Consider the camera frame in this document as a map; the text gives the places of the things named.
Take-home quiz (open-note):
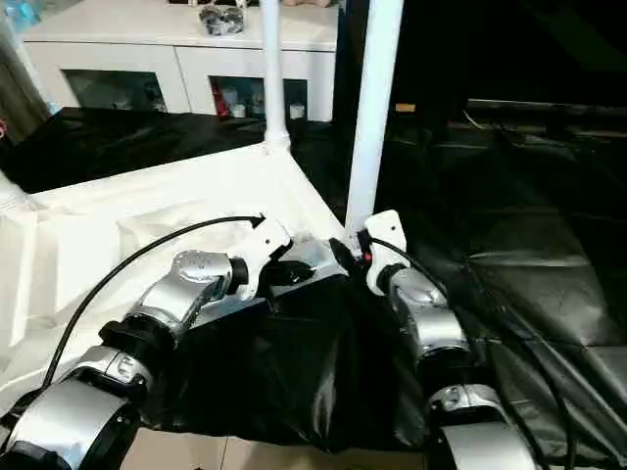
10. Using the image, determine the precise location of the white plastic table leg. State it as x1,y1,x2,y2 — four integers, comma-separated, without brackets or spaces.
258,0,293,154
343,0,407,238
0,168,32,212

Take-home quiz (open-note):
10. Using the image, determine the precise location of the white plastic table top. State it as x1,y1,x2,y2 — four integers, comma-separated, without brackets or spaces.
0,142,371,412

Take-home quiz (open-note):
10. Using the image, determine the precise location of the black plastic mat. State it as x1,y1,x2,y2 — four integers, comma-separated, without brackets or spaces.
0,106,627,456

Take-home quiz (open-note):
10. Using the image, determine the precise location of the white cabinet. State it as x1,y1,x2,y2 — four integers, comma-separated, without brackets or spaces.
20,0,340,124

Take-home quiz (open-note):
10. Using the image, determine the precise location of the grey crumpled bundle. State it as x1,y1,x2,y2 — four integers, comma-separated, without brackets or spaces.
199,3,247,38

